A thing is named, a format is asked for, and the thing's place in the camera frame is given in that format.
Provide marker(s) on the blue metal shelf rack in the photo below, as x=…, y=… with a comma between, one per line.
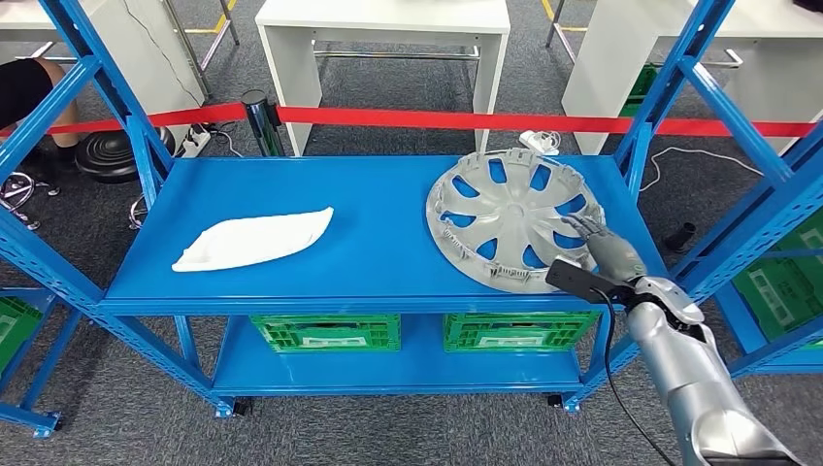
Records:
x=373, y=244
x=26, y=418
x=784, y=360

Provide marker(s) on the white curved plastic part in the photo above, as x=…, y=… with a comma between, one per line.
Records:
x=251, y=241

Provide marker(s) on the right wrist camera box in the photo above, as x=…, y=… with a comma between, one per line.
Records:
x=572, y=280

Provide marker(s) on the yellow floor tape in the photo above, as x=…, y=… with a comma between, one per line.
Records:
x=202, y=29
x=548, y=8

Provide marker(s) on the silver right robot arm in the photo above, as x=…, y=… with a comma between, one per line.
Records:
x=694, y=386

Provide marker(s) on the silver wheel hubcap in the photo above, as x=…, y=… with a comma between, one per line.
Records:
x=514, y=215

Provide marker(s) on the black stanchion post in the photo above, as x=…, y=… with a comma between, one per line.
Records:
x=263, y=128

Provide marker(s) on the black round stool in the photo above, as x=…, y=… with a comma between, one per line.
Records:
x=116, y=157

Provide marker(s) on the person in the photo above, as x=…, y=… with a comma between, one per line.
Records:
x=22, y=90

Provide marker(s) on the white power strip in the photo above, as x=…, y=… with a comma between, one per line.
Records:
x=196, y=140

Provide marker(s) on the metal table frame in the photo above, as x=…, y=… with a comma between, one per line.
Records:
x=190, y=54

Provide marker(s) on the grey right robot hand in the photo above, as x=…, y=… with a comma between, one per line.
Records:
x=614, y=254

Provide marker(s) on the red barrier tape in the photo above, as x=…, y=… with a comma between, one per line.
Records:
x=418, y=120

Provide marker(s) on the black cylinder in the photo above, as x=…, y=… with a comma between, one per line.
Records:
x=680, y=238

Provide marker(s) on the chrome stool base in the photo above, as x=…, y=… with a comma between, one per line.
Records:
x=134, y=215
x=16, y=183

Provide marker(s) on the white power adapter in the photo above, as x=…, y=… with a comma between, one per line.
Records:
x=533, y=141

